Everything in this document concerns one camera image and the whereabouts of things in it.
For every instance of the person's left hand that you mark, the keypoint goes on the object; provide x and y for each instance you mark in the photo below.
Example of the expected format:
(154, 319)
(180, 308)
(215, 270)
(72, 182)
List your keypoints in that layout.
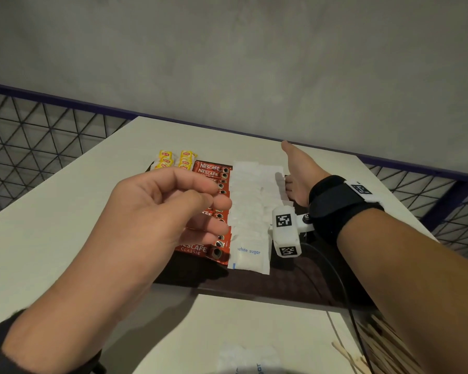
(132, 237)

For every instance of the person's right hand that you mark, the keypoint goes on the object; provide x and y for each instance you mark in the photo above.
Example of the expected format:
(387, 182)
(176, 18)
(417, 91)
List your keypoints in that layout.
(302, 179)

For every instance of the row of red Nescafe sachets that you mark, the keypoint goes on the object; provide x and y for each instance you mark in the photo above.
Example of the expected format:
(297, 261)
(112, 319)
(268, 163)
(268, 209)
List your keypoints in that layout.
(208, 167)

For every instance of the brown plastic tray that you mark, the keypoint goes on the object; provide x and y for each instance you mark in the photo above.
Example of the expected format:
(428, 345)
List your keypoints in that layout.
(288, 280)

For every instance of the bundle of wooden stir sticks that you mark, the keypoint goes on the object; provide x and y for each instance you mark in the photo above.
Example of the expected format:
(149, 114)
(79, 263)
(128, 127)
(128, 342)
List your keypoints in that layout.
(394, 346)

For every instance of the person's right forearm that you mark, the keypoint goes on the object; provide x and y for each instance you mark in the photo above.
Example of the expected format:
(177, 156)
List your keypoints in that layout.
(413, 276)

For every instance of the black right wrist band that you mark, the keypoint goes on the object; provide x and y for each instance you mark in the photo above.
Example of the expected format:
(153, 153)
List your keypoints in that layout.
(335, 206)

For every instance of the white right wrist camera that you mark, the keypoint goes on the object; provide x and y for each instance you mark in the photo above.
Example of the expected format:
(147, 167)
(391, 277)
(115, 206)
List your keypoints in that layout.
(286, 233)

